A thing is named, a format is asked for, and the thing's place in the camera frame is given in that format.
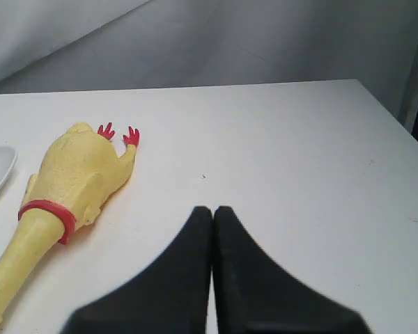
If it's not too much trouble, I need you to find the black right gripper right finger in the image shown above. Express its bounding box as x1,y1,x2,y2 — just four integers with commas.
212,206,371,333

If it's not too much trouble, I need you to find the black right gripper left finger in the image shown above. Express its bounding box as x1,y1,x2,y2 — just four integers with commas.
62,207,212,333

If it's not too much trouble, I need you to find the yellow rubber chicken toy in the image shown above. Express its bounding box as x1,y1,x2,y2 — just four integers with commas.
0,122,140,324

